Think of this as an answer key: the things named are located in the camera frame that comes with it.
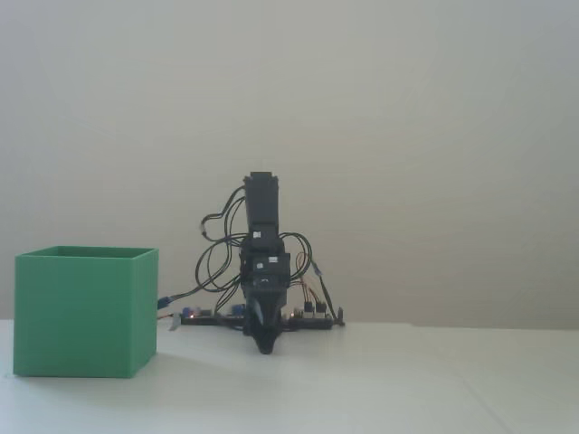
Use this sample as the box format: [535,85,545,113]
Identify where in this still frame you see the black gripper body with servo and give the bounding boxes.
[238,250,291,300]

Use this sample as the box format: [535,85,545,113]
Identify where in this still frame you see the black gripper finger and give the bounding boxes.
[242,296,268,356]
[263,294,290,356]

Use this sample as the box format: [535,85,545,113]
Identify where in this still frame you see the green plastic bin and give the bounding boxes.
[13,245,160,379]

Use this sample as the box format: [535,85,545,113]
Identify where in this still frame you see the green circuit board with connectors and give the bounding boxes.
[288,300,336,330]

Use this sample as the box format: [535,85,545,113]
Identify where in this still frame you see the blue controller circuit board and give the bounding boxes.
[179,305,248,327]

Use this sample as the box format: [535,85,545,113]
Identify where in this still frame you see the yellow and orange jumper wires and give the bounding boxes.
[290,251,327,314]

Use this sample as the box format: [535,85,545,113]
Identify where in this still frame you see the black power cable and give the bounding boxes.
[280,231,346,326]

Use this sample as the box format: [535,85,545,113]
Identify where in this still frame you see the black looped servo cable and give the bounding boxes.
[171,182,254,318]

